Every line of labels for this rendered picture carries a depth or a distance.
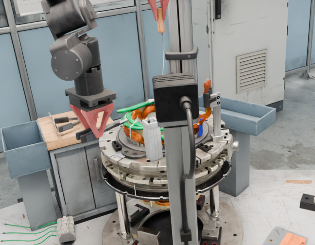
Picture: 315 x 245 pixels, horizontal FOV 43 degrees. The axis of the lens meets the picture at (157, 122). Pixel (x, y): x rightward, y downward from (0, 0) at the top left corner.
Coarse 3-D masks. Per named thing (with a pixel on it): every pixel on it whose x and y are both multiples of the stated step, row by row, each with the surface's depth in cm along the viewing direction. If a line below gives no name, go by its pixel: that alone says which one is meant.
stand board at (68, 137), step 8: (72, 112) 123; (40, 120) 120; (48, 120) 119; (112, 120) 115; (40, 128) 114; (48, 128) 114; (72, 128) 112; (80, 128) 112; (48, 136) 109; (56, 136) 108; (64, 136) 108; (72, 136) 108; (48, 144) 105; (56, 144) 106; (64, 144) 107
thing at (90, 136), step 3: (90, 132) 82; (81, 135) 81; (84, 135) 81; (87, 135) 82; (90, 135) 82; (93, 135) 83; (81, 138) 81; (84, 138) 81; (87, 138) 82; (90, 138) 82; (93, 138) 83; (81, 141) 82; (84, 141) 82
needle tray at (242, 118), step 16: (224, 112) 123; (240, 112) 122; (256, 112) 118; (272, 112) 112; (240, 128) 111; (256, 128) 107; (240, 144) 118; (240, 160) 120; (240, 176) 122; (224, 192) 126; (240, 192) 125
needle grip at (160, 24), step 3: (159, 9) 99; (159, 12) 100; (162, 12) 100; (159, 15) 100; (162, 15) 100; (159, 18) 100; (162, 18) 100; (159, 21) 100; (162, 21) 101; (159, 24) 101; (162, 24) 101; (159, 27) 101; (162, 27) 101; (159, 30) 101; (162, 30) 101
